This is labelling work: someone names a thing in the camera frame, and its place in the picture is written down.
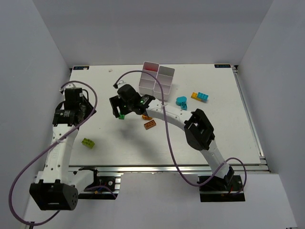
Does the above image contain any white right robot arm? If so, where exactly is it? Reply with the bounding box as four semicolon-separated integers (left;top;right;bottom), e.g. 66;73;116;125
110;83;234;186

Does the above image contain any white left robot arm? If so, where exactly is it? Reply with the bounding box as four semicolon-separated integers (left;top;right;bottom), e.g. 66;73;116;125
30;84;94;210

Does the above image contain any yellow butterfly lego brick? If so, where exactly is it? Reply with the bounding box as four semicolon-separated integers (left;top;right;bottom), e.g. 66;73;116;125
142;115;152;120

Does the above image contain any white divided container left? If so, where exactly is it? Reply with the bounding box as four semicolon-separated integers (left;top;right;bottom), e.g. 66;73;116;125
139;62;160;96

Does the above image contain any brown lego plate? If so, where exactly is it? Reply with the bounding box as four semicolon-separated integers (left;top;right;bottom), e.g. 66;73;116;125
144;120;156;130

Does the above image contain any lime green lego brick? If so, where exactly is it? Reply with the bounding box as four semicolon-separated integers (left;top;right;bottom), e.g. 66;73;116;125
81;138;95;149

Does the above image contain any left blue corner label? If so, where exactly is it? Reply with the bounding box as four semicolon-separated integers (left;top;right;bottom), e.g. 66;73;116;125
73;66;89;71

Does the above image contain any teal rounded lego brick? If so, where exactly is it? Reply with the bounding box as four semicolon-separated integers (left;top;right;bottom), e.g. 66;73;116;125
176;96;187;106

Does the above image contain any small teal lego brick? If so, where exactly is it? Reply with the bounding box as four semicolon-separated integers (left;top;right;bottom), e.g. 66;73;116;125
180;103;187;111

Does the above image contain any teal rectangular lego brick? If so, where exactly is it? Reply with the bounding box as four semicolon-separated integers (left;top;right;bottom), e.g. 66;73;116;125
196;92;209;102

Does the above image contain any blue table corner label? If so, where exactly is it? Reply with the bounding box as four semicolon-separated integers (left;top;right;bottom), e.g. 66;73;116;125
214;64;231;68

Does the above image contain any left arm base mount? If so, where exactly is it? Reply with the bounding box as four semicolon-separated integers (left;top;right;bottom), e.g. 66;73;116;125
69;167;121;200

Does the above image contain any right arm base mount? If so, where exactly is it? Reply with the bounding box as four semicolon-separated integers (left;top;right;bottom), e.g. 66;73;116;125
199;175;245;203

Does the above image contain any aluminium table rail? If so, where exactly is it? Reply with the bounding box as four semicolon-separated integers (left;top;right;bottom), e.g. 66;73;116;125
68;159;270;174

